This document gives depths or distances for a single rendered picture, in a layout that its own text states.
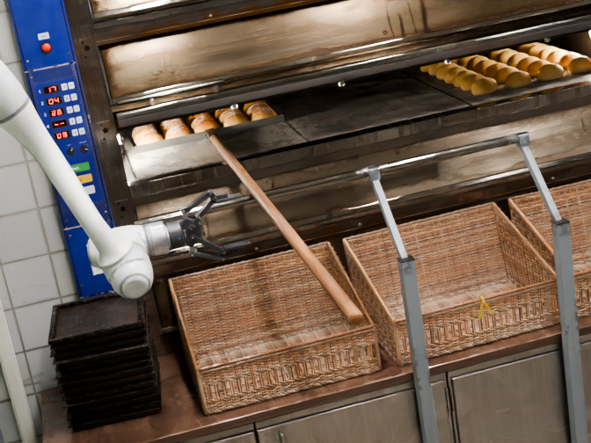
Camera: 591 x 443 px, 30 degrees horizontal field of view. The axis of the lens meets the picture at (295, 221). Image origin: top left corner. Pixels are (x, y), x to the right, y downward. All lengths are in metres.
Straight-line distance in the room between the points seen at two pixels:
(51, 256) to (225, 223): 0.56
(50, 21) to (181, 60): 0.41
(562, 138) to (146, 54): 1.45
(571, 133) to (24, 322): 1.95
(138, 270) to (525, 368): 1.33
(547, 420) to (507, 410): 0.15
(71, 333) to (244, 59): 1.00
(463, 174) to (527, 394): 0.78
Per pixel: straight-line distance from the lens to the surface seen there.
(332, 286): 2.39
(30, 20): 3.40
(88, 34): 3.44
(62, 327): 3.37
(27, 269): 3.60
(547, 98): 3.87
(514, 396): 3.52
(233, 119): 3.96
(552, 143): 3.91
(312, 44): 3.54
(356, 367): 3.34
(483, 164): 3.81
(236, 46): 3.50
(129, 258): 2.75
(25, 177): 3.51
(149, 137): 3.93
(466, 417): 3.48
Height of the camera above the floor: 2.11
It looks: 19 degrees down
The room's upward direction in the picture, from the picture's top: 10 degrees counter-clockwise
